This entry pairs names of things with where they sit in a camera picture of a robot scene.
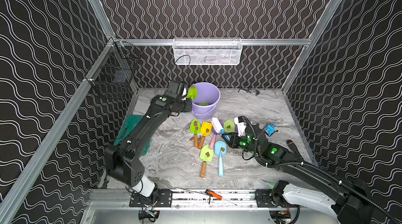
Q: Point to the light blue trowel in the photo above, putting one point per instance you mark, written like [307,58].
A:
[220,149]

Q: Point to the light green square trowel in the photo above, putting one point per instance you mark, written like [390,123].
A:
[207,156]

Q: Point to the light green trowel wooden handle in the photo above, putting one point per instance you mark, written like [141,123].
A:
[229,126]

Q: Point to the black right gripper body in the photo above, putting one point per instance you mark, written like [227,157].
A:
[237,142]

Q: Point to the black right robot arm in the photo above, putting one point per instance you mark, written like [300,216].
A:
[346,200]

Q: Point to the green pointed trowel wooden handle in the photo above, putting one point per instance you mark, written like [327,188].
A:
[195,128]

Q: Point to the green trowel yellow handle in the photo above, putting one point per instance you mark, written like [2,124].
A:
[192,93]

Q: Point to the black orange screwdriver handle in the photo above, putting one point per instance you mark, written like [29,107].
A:
[292,146]

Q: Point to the purple trowel pink handle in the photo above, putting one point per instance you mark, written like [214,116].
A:
[217,130]

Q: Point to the purple plastic bucket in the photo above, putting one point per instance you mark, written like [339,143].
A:
[208,93]

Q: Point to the yellow square trowel wooden handle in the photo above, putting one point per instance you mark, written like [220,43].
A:
[205,131]

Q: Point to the blue tape measure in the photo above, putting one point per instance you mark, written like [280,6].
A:
[270,129]

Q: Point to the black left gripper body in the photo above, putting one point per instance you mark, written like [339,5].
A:
[186,104]

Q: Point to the black wire basket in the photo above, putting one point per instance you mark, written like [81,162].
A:
[114,78]

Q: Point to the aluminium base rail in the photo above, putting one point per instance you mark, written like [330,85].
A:
[190,199]

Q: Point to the green plastic tool case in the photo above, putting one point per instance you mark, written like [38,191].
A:
[125,129]

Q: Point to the white brush blue handle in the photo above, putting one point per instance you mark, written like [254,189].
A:
[224,135]

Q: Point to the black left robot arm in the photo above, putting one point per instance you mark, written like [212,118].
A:
[122,159]

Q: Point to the white wire basket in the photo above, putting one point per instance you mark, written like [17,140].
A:
[207,51]

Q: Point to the black clamp on table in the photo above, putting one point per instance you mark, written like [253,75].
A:
[250,90]

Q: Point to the orange handled screwdriver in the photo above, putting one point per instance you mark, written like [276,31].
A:
[211,194]

